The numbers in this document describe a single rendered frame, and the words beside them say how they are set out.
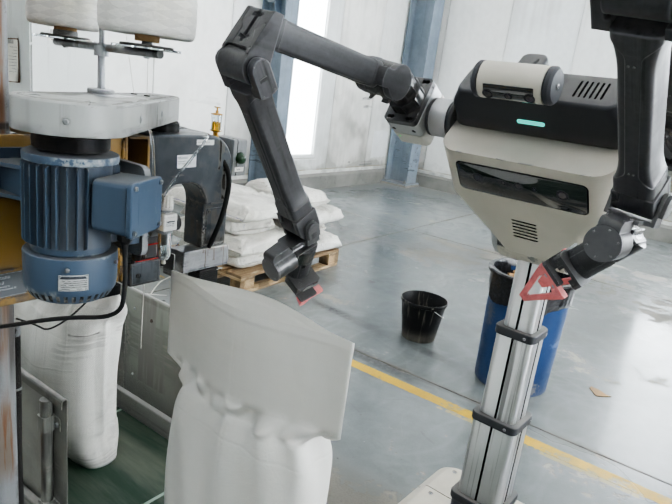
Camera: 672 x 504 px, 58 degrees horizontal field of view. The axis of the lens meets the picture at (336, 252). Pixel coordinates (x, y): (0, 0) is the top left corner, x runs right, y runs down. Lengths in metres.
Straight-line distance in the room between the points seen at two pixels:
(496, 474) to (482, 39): 8.45
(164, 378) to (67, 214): 1.17
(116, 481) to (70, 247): 0.93
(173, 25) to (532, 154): 0.74
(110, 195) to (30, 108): 0.17
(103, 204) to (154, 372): 1.21
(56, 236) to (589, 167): 0.97
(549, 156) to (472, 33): 8.56
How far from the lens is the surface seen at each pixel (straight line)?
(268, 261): 1.30
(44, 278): 1.08
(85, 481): 1.86
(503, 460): 1.73
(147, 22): 1.09
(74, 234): 1.06
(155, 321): 2.08
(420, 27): 9.96
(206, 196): 1.46
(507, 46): 9.59
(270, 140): 1.15
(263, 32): 1.07
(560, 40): 9.35
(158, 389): 2.16
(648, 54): 0.81
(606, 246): 0.99
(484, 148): 1.35
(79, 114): 1.00
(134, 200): 0.99
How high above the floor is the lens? 1.50
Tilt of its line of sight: 16 degrees down
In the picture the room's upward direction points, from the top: 7 degrees clockwise
